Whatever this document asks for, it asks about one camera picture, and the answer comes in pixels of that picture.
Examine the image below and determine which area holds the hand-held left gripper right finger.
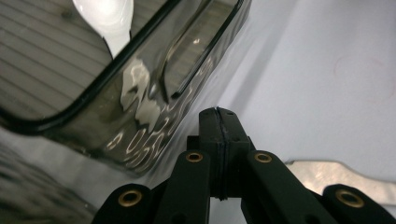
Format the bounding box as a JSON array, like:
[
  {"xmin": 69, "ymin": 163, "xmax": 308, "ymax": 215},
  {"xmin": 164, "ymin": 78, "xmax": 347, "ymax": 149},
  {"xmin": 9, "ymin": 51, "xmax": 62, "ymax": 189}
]
[{"xmin": 219, "ymin": 106, "xmax": 257, "ymax": 201}]

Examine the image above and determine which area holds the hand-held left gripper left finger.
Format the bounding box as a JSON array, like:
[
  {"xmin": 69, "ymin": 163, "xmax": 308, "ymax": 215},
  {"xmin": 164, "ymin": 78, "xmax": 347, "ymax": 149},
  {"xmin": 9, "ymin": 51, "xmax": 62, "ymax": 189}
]
[{"xmin": 198, "ymin": 106, "xmax": 224, "ymax": 200}]

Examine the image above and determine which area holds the smoky clear plastic bin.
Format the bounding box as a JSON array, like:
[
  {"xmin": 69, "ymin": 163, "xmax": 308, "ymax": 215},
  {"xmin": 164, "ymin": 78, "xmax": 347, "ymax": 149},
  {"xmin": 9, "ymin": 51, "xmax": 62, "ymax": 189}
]
[
  {"xmin": 0, "ymin": 125, "xmax": 98, "ymax": 224},
  {"xmin": 0, "ymin": 0, "xmax": 253, "ymax": 175}
]

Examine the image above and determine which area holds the white ceramic spoon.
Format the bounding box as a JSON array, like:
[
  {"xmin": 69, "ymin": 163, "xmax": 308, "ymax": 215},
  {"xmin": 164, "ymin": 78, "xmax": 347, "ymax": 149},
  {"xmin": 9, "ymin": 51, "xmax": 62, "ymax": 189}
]
[{"xmin": 72, "ymin": 0, "xmax": 134, "ymax": 59}]

